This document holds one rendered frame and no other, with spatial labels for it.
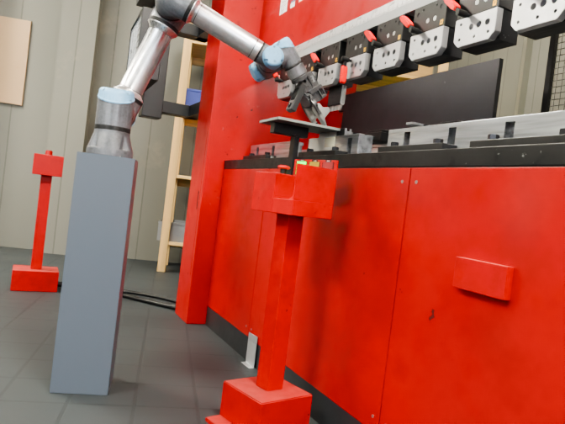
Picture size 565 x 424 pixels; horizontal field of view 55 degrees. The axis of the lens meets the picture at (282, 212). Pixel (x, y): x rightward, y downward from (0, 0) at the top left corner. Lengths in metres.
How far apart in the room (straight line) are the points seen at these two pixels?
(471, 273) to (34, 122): 4.58
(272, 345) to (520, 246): 0.81
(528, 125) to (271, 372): 0.99
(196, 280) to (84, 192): 1.22
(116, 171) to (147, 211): 3.41
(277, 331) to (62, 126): 3.79
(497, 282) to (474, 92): 1.26
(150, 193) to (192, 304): 2.43
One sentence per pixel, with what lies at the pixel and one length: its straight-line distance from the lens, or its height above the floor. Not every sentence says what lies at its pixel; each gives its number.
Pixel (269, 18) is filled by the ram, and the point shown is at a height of 1.62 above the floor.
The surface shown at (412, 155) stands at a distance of 1.52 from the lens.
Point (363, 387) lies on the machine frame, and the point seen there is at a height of 0.20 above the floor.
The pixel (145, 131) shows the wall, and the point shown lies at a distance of 5.26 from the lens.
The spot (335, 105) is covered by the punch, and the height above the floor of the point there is 1.10.
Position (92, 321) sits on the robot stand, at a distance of 1.90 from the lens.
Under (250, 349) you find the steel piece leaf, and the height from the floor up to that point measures 0.07.
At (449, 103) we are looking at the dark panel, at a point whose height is 1.19.
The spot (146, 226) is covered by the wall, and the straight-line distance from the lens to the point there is 5.25.
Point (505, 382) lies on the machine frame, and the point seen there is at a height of 0.39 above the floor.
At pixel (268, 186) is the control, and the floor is 0.74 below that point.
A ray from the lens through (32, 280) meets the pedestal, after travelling 3.52.
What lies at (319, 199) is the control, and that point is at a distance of 1.63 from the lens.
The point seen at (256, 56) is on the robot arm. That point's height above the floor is 1.18.
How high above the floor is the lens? 0.70
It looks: 1 degrees down
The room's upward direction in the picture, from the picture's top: 7 degrees clockwise
